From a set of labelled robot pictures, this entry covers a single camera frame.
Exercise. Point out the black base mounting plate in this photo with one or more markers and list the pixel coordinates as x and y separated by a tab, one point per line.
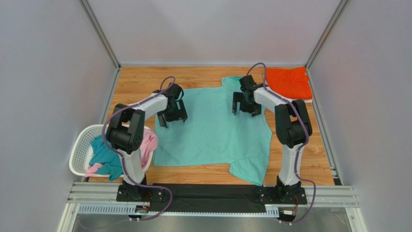
198	198

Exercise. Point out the aluminium frame post right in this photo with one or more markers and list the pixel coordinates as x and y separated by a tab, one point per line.
327	31

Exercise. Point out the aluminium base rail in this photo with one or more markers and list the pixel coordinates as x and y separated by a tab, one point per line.
101	198

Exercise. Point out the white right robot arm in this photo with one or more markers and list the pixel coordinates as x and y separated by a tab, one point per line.
293	129

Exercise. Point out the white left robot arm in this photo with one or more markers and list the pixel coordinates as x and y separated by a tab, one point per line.
124	133

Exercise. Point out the white perforated laundry basket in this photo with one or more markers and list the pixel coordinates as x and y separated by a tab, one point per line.
82	152

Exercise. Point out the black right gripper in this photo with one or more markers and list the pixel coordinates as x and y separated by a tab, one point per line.
245	103

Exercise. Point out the aluminium frame post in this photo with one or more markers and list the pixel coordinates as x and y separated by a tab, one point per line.
100	33
327	31

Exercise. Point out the folded orange t-shirt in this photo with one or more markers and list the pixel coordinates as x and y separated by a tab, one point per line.
290	83

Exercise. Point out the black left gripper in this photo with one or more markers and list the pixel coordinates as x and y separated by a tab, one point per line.
181	113

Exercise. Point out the pink t-shirt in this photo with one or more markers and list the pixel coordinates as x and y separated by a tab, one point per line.
149	144

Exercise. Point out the aluminium frame post left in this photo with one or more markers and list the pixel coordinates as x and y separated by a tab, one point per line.
100	33

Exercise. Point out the dark teal t-shirt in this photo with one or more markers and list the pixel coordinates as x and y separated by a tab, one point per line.
104	161

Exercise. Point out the light teal t-shirt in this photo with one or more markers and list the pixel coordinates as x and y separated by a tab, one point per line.
213	134

